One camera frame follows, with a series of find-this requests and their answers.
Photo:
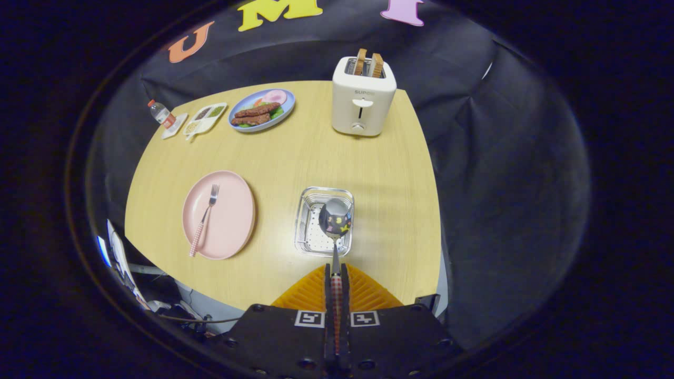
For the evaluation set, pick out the pink plate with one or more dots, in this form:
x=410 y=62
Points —
x=231 y=221

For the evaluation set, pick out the toast slice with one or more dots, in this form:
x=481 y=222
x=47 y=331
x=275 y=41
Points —
x=376 y=66
x=360 y=62

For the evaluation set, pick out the blue plate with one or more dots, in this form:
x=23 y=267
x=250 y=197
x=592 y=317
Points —
x=289 y=102

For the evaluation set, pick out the green lettuce leaf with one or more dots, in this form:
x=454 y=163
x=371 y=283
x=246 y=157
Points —
x=277 y=112

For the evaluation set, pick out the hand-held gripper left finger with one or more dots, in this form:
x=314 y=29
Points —
x=329 y=295

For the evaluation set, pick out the white square coaster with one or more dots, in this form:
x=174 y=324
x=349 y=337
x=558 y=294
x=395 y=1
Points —
x=177 y=129

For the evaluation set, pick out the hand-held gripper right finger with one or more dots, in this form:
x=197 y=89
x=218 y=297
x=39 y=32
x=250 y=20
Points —
x=345 y=295

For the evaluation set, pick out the white three-compartment condiment tray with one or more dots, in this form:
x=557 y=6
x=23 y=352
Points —
x=202 y=127

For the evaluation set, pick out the pink ham slice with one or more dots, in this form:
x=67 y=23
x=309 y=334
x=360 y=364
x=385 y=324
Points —
x=275 y=97

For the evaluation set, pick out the brown meat strip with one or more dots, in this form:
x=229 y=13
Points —
x=258 y=110
x=251 y=120

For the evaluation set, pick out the clear water bottle red label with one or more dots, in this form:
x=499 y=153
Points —
x=160 y=112

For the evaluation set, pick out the clear tray with metal rack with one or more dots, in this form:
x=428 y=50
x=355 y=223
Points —
x=310 y=242

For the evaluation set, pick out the white toaster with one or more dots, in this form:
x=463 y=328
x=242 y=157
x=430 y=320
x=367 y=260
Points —
x=363 y=113

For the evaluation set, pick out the white panel with blue edge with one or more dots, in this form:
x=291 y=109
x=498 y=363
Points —
x=120 y=252

